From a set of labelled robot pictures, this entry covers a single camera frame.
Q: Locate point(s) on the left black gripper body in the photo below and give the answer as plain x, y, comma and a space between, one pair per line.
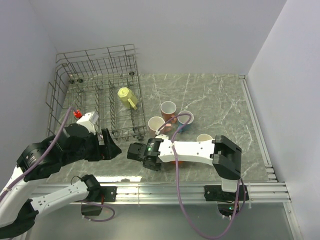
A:
91, 151

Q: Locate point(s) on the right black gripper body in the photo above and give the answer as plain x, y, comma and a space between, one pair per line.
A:
154, 167

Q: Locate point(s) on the pale yellow mug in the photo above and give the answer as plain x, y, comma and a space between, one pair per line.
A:
127, 98

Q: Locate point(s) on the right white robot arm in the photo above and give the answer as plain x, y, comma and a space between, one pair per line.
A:
221, 153

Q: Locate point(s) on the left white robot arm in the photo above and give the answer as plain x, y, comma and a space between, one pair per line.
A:
19, 209

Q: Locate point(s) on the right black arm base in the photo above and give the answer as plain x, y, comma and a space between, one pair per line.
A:
214, 193

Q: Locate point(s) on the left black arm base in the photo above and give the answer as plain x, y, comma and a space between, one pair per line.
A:
107, 194

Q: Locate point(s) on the light pink mug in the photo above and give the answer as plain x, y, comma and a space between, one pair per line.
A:
154, 123

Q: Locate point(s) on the orange enamel mug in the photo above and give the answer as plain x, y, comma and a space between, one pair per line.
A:
179, 163

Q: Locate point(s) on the blue patterned mug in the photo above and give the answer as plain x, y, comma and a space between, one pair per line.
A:
183, 118

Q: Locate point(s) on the salmon pink mug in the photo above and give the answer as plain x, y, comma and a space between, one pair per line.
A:
168, 110

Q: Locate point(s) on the dark blue white-inside mug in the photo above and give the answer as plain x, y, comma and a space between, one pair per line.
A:
204, 137

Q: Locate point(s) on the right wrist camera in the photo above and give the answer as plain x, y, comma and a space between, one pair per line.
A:
161, 135

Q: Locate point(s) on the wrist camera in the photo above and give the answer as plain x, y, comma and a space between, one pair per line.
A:
161, 135
87, 120

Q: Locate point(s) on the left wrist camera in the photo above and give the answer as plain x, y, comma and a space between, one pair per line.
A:
87, 120

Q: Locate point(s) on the grey wire dish rack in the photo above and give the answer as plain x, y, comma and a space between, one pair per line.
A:
89, 80

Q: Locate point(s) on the aluminium mounting rail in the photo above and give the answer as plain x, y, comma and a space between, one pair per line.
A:
191, 192

